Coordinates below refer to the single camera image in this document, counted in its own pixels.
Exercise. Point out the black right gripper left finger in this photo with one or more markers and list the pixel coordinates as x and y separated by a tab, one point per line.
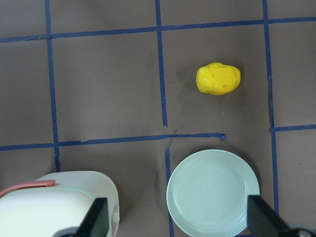
96	221

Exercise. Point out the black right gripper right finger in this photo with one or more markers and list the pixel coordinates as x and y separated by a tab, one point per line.
262	221

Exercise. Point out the white rice cooker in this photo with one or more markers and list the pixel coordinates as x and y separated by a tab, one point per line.
56	203

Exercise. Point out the light green plate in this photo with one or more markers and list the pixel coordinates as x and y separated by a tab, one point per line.
207	194

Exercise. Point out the yellow toy potato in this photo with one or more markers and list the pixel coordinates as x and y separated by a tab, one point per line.
218	79

